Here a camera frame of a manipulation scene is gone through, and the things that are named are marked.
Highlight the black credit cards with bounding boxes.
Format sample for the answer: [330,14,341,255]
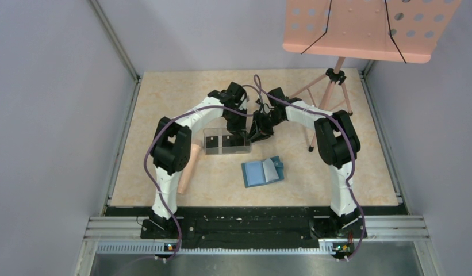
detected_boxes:
[204,135,247,149]

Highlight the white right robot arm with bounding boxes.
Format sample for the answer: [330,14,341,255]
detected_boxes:
[247,88,366,239]

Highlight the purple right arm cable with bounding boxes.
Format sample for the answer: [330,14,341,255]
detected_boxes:
[253,74,368,262]

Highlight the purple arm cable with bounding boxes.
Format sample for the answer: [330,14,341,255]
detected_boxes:
[143,83,259,262]
[253,74,368,262]

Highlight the pink music stand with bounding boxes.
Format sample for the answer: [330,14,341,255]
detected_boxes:
[282,0,463,153]

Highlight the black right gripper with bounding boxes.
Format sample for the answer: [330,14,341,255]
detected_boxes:
[247,111,285,144]

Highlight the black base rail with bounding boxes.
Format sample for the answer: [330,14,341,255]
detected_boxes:
[140,206,367,250]

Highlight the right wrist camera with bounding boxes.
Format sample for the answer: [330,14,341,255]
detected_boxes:
[258,103,273,115]

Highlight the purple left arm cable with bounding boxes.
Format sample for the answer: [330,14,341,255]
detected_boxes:
[143,83,259,262]

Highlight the clear acrylic card box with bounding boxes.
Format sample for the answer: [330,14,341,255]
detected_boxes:
[203,128,252,155]

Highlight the blue leather card holder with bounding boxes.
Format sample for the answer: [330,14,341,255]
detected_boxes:
[241,156,285,188]

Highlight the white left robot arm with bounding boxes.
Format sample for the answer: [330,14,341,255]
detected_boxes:
[144,82,248,239]

